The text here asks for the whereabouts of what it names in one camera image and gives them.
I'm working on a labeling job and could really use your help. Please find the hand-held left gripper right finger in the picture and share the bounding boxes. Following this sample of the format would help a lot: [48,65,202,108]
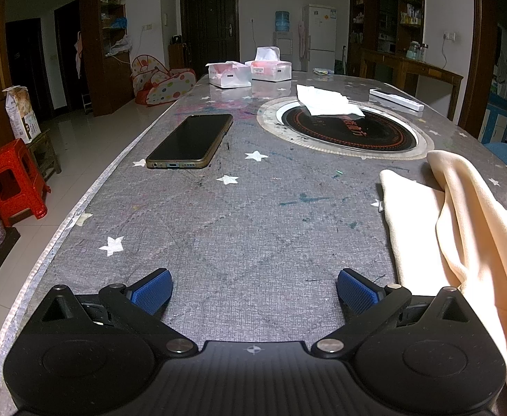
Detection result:
[311,268,471,359]

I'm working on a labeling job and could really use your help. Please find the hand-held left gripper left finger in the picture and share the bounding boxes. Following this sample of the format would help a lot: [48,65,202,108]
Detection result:
[41,268,196,358]

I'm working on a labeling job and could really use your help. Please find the cream garment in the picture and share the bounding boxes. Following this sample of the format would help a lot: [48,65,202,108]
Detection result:
[379,150,507,416]

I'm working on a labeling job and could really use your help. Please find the grey star tablecloth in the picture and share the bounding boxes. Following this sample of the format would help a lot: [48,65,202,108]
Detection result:
[0,71,507,416]

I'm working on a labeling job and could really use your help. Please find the round black induction cooktop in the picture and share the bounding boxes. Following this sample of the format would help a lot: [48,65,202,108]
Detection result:
[256,96,435,159]

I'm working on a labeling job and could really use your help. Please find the dark smartphone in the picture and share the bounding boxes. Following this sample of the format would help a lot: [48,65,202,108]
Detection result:
[146,114,234,170]

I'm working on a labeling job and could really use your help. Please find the small wooden stool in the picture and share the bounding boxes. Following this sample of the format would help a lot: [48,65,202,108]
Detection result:
[27,132,62,181]

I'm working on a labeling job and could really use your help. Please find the red plastic stool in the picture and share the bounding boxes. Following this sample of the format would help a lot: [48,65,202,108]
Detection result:
[0,139,49,227]

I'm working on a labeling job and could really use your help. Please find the white paper tissue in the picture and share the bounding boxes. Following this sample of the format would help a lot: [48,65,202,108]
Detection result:
[296,84,366,118]

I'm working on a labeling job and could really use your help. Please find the white remote control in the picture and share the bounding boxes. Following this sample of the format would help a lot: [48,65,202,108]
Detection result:
[369,88,424,112]

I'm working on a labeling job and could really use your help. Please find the polka dot play tent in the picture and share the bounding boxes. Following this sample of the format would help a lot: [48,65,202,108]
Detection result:
[131,54,197,106]

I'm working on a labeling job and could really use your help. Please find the white printed sack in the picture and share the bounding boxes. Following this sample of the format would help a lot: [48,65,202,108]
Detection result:
[2,85,43,145]

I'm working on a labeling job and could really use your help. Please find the white tissue box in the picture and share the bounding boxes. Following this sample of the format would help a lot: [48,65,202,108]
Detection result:
[245,46,292,81]
[206,61,252,89]

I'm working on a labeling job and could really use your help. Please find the dark wooden side table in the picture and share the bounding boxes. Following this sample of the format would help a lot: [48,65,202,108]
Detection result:
[360,49,464,117]

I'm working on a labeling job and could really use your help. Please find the wooden archway shelf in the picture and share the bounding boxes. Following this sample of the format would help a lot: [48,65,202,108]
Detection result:
[79,0,134,117]

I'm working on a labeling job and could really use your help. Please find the white water dispenser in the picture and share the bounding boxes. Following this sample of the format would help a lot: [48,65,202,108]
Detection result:
[273,32,294,72]

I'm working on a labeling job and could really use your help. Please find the white refrigerator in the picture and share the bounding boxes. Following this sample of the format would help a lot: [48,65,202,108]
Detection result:
[301,4,337,72]

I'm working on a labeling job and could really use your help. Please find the dark wooden door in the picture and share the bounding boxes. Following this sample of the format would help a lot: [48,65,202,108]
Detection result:
[179,0,240,77]

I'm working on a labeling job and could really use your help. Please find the tall wooden shelf unit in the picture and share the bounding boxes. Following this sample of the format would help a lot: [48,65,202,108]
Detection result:
[349,0,425,76]

